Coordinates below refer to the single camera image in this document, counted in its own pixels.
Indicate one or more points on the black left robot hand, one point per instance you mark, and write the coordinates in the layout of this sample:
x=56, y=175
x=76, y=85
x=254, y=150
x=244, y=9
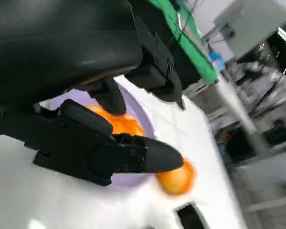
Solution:
x=62, y=43

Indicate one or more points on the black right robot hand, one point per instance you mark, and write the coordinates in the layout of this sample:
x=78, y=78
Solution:
x=191, y=218

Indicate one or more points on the orange white toy bread roll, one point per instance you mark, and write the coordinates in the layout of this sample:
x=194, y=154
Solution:
x=128, y=126
x=178, y=181

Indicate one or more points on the lilac plate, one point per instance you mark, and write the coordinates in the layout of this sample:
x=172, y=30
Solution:
x=144, y=112

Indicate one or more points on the green cloth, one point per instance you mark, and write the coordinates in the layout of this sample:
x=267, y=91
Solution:
x=197, y=57

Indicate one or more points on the blue and white bottle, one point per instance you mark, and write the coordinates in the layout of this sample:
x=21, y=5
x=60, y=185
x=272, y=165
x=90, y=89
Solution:
x=217, y=59

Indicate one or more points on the grey metal cabinet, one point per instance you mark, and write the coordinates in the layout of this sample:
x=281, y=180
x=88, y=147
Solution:
x=240, y=21

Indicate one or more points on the white slanted post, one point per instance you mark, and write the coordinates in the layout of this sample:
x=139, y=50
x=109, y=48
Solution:
x=238, y=112

